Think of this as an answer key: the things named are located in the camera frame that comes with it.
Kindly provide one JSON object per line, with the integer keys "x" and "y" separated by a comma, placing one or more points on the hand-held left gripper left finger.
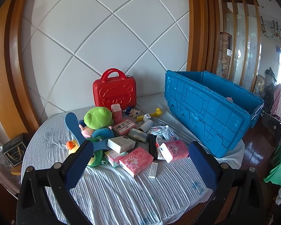
{"x": 78, "y": 166}

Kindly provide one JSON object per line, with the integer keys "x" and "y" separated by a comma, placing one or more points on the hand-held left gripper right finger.
{"x": 205, "y": 166}

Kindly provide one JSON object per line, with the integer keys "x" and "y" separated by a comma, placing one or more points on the yellow duck plush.
{"x": 72, "y": 146}

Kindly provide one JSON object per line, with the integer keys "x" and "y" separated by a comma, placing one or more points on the blue plastic paddle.
{"x": 71, "y": 123}

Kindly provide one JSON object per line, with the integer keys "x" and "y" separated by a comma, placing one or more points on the lime green frog plush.
{"x": 98, "y": 118}

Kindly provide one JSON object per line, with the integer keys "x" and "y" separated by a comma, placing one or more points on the blue plastic crate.
{"x": 201, "y": 107}

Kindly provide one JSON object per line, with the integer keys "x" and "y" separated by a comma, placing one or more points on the green and pink tissue pack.
{"x": 114, "y": 158}

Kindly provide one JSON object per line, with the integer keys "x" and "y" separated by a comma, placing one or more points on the white packet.
{"x": 159, "y": 155}

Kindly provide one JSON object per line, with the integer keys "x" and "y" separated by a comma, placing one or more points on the white cardboard box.
{"x": 120, "y": 144}

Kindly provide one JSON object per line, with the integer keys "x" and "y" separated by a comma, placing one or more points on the small white tube box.
{"x": 152, "y": 170}

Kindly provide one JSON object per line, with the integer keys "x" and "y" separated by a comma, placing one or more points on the black slim case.
{"x": 152, "y": 147}

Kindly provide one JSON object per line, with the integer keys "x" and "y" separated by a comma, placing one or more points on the flat pink box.
{"x": 124, "y": 127}

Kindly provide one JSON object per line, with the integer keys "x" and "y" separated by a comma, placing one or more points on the tall pink box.
{"x": 117, "y": 113}

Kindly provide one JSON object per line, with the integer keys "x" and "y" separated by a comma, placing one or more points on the grey wet wipes pack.
{"x": 137, "y": 134}

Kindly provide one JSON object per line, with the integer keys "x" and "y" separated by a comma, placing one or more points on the black box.
{"x": 13, "y": 151}

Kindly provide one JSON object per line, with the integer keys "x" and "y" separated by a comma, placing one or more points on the white lint roller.
{"x": 147, "y": 124}

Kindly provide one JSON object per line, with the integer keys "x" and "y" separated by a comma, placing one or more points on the pink pig plush red dress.
{"x": 229, "y": 98}

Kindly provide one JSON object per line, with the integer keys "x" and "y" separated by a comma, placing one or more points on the small blue toy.
{"x": 127, "y": 110}

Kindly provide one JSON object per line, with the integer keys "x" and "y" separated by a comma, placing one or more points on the green cloth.
{"x": 279, "y": 168}

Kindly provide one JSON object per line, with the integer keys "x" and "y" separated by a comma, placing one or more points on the small beige plush dog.
{"x": 134, "y": 113}

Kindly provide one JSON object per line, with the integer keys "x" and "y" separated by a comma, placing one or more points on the black metal stand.
{"x": 271, "y": 124}

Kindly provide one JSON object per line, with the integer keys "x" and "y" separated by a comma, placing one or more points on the red small suitcase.
{"x": 114, "y": 93}

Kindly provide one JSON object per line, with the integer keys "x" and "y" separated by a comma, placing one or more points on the dark clothing pile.
{"x": 269, "y": 91}

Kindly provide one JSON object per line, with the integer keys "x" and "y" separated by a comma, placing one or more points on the rolled patterned carpet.
{"x": 224, "y": 56}

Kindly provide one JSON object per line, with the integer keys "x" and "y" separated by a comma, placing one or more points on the wooden slat partition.
{"x": 235, "y": 28}

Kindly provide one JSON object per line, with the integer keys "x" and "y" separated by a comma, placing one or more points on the leaf garland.
{"x": 275, "y": 34}

